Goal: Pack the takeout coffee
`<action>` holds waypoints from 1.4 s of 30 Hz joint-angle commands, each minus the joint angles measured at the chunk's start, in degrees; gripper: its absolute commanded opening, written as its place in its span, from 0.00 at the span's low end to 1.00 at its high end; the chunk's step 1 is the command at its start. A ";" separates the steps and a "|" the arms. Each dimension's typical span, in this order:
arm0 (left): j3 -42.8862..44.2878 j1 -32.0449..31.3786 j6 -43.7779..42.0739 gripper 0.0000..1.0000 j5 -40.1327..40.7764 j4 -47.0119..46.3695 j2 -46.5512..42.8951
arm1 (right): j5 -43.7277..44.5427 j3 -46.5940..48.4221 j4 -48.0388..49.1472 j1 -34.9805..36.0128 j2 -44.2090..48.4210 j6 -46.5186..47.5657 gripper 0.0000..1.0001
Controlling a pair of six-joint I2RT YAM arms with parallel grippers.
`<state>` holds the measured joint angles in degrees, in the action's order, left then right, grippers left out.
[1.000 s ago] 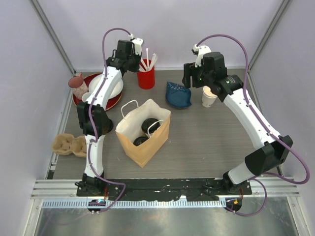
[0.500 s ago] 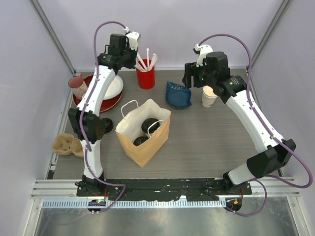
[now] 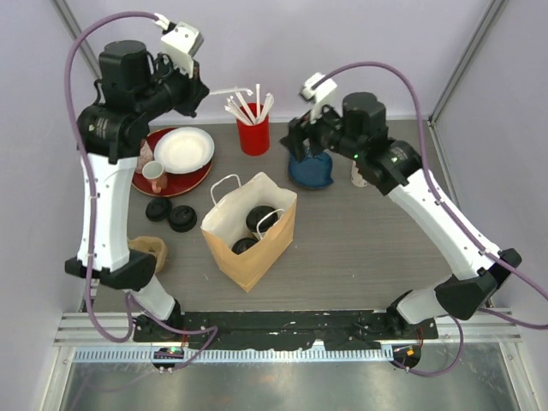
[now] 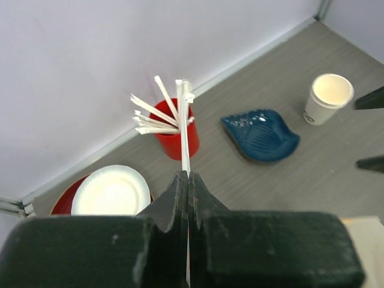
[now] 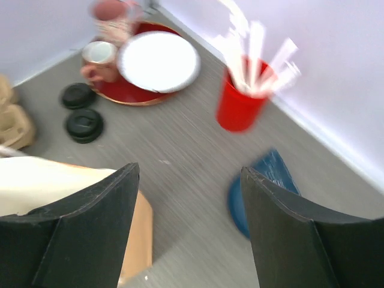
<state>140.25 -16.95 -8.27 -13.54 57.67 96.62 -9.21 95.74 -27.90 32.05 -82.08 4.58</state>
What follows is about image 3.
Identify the bundle of wrapped straws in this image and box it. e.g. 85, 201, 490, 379
224, 84, 274, 126

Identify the red round plate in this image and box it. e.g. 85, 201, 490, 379
132, 128, 212, 197

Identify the brown paper bag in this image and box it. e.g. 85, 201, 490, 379
200, 172, 297, 292

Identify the single white straw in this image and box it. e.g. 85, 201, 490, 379
208, 86, 254, 96

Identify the blue leaf-shaped dish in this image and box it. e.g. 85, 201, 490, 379
288, 152, 334, 189

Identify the stack of paper cups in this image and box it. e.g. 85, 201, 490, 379
351, 162, 368, 188

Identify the small pink-handled mug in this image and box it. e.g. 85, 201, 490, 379
141, 161, 168, 194

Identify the red cylindrical straw holder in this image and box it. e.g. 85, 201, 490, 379
236, 116, 270, 157

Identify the pink floral pitcher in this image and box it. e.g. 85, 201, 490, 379
135, 141, 154, 174

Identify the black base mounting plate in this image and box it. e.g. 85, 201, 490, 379
134, 310, 438, 351

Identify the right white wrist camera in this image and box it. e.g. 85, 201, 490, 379
299, 72, 337, 124

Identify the single black lid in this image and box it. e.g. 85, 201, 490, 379
146, 197, 173, 222

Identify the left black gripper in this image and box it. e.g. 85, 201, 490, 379
137, 52, 211, 122

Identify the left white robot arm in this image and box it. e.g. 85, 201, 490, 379
65, 40, 209, 342

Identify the white paper plate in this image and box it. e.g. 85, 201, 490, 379
154, 127, 215, 175

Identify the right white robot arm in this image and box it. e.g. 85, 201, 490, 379
281, 91, 521, 338

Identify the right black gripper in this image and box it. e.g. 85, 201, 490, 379
279, 97, 363, 164

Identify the stack of black lids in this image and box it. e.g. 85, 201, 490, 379
168, 205, 198, 233

